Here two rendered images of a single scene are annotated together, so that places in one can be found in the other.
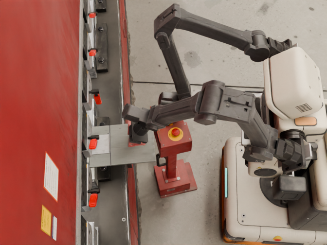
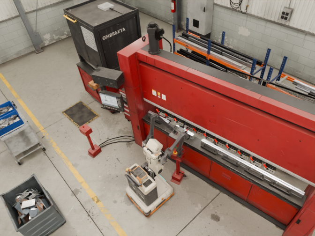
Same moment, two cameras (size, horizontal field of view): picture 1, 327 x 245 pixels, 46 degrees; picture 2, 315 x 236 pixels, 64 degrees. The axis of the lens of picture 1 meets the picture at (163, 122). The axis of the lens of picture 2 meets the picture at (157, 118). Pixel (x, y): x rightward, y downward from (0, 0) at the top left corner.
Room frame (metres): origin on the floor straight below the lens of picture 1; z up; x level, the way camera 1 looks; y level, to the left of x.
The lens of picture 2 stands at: (2.57, -2.07, 4.35)
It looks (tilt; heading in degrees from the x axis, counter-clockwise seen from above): 45 degrees down; 137
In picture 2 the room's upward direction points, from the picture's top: 5 degrees counter-clockwise
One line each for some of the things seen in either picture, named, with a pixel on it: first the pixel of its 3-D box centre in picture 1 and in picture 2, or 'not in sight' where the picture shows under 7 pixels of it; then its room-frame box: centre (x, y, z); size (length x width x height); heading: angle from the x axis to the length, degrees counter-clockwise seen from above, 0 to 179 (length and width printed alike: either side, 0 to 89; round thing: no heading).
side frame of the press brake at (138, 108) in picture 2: not in sight; (146, 96); (-0.33, 0.44, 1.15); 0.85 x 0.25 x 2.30; 93
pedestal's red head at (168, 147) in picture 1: (171, 129); (177, 154); (0.85, -0.04, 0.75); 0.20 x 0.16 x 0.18; 12
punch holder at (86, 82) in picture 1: (77, 86); (190, 125); (0.83, 0.33, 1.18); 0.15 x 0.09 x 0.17; 3
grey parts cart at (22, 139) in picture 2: not in sight; (16, 133); (-2.31, -1.70, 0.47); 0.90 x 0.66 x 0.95; 174
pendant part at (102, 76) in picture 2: not in sight; (111, 92); (-0.57, -0.17, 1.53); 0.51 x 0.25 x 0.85; 19
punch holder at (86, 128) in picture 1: (76, 132); (180, 120); (0.63, 0.32, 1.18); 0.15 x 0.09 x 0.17; 3
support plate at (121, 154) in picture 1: (121, 144); (176, 133); (0.67, 0.17, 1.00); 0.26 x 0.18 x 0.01; 93
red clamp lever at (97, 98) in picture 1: (95, 96); not in sight; (0.82, 0.27, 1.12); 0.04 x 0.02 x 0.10; 93
